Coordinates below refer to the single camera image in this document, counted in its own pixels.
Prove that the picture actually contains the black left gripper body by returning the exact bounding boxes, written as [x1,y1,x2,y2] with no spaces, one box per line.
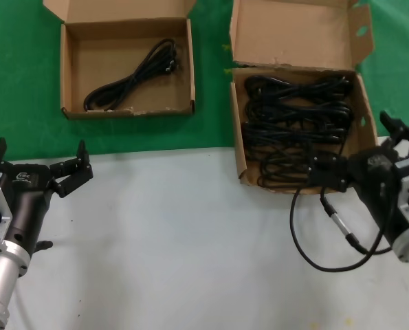
[1,163,56,257]

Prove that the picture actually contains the thin black loose cable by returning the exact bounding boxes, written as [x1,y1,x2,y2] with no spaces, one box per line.
[257,142,329,190]

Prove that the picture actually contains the black power cable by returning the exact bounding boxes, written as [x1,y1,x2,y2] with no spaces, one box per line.
[241,120,346,144]
[247,98,355,123]
[83,37,183,113]
[244,74,355,101]

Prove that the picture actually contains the small open cardboard box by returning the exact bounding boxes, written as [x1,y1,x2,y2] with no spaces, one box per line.
[42,0,198,120]

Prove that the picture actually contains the green cloth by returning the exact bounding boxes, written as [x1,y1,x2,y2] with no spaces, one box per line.
[0,0,409,163]

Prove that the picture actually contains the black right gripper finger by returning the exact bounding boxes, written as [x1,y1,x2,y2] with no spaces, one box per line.
[379,111,409,159]
[307,153,353,193]

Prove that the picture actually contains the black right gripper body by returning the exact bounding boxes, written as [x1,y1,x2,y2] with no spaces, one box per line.
[348,146,409,247]

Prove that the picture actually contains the black robot cable silver connector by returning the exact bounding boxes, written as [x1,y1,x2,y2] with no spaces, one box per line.
[289,187,409,330]

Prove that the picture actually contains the large torn cardboard box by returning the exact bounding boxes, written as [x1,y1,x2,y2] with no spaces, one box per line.
[228,0,381,195]

